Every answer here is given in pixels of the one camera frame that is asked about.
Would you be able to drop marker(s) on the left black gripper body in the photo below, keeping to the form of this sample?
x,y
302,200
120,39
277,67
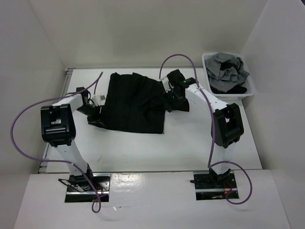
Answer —
x,y
93,113

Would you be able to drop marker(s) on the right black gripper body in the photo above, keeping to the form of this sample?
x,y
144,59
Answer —
x,y
172,94

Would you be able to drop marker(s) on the black skirt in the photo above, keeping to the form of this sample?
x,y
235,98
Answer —
x,y
136,104

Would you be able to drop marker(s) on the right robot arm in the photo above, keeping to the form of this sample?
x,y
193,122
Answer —
x,y
227,126

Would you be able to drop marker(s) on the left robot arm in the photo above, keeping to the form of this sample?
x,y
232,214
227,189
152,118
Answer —
x,y
59,130

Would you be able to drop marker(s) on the white plastic basket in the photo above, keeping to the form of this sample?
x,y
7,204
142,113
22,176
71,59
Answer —
x,y
248,84

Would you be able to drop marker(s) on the black garment in basket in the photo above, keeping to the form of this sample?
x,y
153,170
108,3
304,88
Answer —
x,y
238,90

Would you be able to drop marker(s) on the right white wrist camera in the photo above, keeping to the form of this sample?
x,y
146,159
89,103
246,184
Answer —
x,y
166,84

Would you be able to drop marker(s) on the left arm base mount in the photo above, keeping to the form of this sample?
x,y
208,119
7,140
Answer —
x,y
81,191

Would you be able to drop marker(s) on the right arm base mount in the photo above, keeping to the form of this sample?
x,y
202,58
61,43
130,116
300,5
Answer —
x,y
206,188

